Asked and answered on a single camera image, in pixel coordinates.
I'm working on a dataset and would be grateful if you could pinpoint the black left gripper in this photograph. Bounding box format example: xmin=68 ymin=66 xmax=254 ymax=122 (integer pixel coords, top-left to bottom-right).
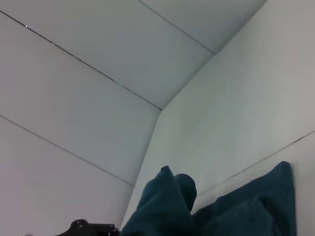
xmin=55 ymin=219 xmax=121 ymax=236

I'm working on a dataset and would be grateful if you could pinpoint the teal t-shirt with FREE print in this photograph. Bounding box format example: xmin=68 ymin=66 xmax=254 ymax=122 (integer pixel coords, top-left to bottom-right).
xmin=120 ymin=161 xmax=296 ymax=236

